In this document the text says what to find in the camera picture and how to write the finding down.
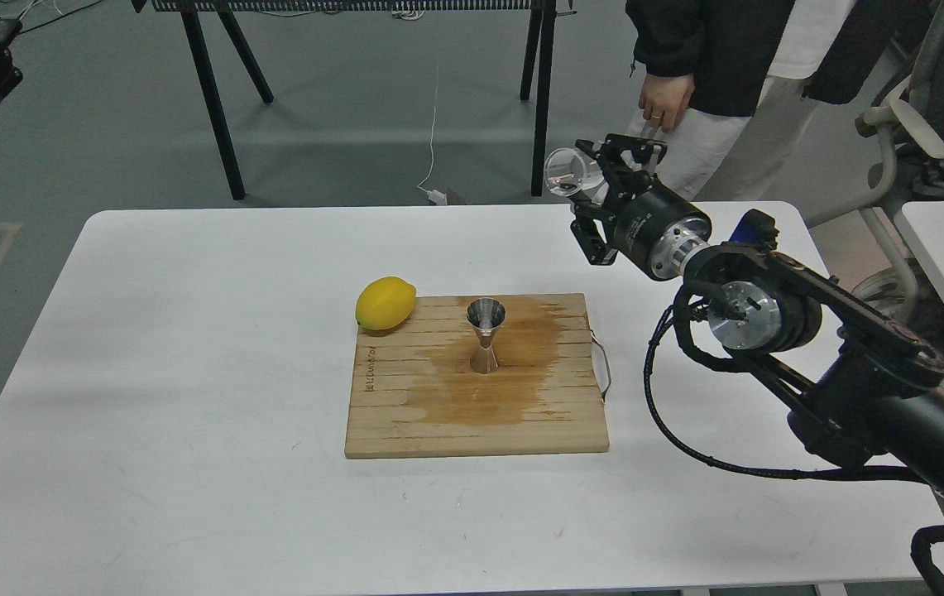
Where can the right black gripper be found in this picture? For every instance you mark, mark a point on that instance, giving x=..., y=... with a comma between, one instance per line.
x=645, y=221

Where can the clear glass measuring cup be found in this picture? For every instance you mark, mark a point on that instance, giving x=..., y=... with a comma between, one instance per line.
x=568, y=171

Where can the steel double jigger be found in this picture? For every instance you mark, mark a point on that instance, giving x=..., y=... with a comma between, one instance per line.
x=486, y=316

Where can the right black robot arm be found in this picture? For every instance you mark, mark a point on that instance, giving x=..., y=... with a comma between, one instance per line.
x=863, y=392

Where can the person in white trousers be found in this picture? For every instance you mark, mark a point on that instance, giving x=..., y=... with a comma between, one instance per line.
x=730, y=86

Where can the black metal rack table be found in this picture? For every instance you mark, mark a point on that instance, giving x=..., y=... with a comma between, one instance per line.
x=536, y=78

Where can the office chair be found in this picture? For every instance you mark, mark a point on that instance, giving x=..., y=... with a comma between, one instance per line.
x=908, y=119

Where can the yellow lemon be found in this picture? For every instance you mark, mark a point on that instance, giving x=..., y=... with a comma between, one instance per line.
x=385, y=303

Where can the wooden cutting board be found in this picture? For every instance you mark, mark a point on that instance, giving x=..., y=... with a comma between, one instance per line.
x=415, y=395

